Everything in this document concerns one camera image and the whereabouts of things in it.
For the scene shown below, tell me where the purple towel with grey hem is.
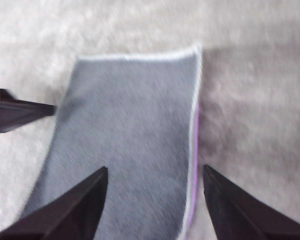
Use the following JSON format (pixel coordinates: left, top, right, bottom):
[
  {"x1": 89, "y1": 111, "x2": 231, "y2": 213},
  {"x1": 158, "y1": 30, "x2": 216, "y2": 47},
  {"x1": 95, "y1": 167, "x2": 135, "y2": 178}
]
[{"x1": 19, "y1": 43, "x2": 203, "y2": 240}]

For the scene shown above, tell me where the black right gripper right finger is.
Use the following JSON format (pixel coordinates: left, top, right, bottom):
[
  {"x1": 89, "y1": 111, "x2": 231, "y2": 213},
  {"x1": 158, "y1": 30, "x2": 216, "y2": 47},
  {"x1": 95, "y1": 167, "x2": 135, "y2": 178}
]
[{"x1": 202, "y1": 164, "x2": 300, "y2": 240}]

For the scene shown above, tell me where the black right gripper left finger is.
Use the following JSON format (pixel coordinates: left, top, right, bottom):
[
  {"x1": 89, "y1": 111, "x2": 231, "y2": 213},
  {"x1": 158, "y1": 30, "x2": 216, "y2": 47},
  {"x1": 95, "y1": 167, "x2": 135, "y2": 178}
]
[{"x1": 0, "y1": 166, "x2": 109, "y2": 240}]

